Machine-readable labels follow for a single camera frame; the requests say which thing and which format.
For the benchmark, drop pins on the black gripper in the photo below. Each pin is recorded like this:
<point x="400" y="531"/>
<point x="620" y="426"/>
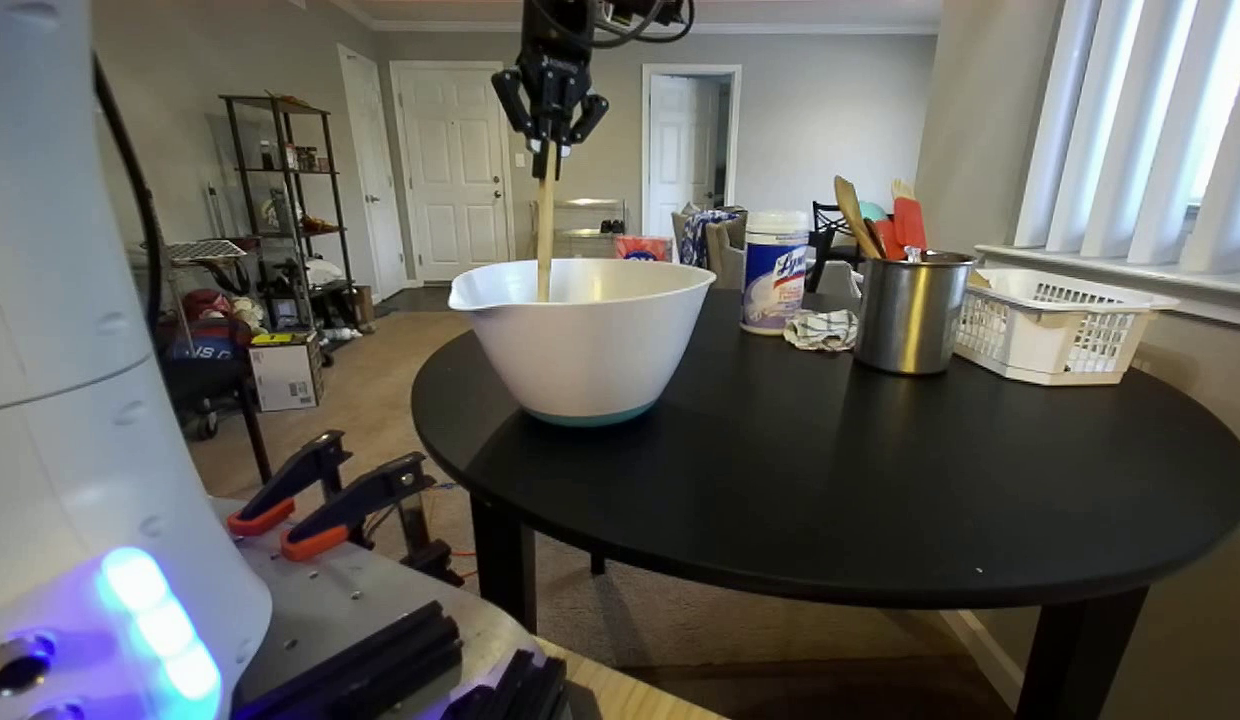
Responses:
<point x="558" y="44"/>

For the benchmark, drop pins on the wooden spoon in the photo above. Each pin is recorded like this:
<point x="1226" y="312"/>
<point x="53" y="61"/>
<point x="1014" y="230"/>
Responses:
<point x="545" y="222"/>

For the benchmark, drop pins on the white mixing bowl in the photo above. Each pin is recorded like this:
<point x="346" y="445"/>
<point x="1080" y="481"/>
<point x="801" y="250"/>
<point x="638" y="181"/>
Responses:
<point x="583" y="341"/>

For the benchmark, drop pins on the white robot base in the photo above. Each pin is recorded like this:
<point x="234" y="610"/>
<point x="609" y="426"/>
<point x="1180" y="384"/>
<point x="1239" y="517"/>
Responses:
<point x="122" y="592"/>

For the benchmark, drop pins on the white front door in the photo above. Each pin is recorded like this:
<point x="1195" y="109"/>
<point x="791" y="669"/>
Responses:
<point x="453" y="167"/>

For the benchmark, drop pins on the glass shoe shelf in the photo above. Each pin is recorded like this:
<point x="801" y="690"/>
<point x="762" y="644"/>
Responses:
<point x="591" y="227"/>

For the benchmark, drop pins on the white interior door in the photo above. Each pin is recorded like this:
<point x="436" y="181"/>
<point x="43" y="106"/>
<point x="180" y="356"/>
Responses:
<point x="689" y="143"/>

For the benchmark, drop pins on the disinfecting wipes canister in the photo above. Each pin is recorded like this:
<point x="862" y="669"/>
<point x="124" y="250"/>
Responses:
<point x="778" y="262"/>

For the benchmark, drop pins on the black metal shelving unit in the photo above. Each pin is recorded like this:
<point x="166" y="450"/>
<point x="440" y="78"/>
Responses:
<point x="293" y="213"/>

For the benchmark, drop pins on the wooden spatula in holder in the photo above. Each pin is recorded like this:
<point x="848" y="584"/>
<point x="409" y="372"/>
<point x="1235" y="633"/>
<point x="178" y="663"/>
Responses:
<point x="848" y="206"/>

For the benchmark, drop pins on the red spatula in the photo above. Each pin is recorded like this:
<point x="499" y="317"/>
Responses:
<point x="903" y="230"/>

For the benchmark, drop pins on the cardboard box on floor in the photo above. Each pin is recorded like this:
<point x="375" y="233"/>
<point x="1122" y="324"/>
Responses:
<point x="284" y="372"/>

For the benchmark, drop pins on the steel utensil holder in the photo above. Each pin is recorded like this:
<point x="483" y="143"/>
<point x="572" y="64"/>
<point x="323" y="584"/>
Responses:
<point x="910" y="312"/>

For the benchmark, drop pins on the orange black clamp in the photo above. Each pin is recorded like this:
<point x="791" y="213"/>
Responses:
<point x="397" y="484"/>
<point x="312" y="461"/>

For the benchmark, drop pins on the round black table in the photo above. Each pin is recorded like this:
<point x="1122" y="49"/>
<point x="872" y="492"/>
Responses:
<point x="819" y="477"/>

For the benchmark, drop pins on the white plastic basket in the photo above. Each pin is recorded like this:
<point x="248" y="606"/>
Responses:
<point x="1055" y="328"/>

